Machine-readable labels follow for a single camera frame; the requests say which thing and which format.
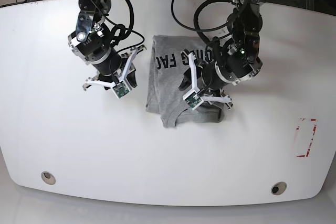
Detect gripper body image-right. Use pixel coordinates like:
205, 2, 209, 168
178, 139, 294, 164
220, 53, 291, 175
181, 49, 233, 110

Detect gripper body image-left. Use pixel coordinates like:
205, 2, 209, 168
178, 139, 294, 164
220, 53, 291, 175
83, 45, 146, 90

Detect grey t-shirt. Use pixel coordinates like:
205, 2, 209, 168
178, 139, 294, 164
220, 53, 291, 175
146, 35, 225, 127

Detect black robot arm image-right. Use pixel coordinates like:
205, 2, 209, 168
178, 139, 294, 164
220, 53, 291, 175
178, 0, 265, 110

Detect red tape rectangle marking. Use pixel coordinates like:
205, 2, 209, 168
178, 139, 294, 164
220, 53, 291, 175
293, 118, 318, 157

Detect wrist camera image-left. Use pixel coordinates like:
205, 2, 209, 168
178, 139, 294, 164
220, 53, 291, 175
112, 82, 130, 99

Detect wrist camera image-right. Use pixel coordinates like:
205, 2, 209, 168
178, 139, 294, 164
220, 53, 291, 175
183, 89, 204, 111

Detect right table cable grommet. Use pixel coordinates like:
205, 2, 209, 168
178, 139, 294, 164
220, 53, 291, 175
271, 182, 287, 196

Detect table cable grommet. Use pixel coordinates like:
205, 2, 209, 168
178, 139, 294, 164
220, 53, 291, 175
41, 172, 56, 185
271, 182, 287, 196

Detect left table cable grommet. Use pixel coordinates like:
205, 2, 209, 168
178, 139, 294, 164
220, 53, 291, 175
41, 172, 56, 185

